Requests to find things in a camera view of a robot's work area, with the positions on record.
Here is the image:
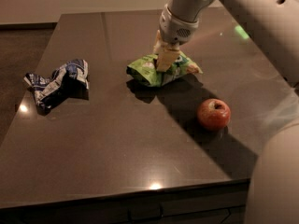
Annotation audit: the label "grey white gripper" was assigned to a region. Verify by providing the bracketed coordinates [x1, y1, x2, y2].
[152, 5, 199, 72]

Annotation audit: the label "green rice chip bag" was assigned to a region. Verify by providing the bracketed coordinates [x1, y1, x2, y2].
[126, 50, 204, 88]

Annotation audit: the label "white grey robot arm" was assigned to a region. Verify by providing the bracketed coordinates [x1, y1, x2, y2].
[153, 0, 299, 224]

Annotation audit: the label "red apple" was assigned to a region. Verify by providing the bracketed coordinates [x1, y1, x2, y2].
[197, 99, 231, 131]

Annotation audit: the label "blue white crumpled chip bag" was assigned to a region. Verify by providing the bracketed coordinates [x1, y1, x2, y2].
[23, 59, 89, 111]

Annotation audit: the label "dark cabinet drawer fronts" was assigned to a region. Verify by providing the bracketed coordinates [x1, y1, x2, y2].
[0, 178, 250, 224]

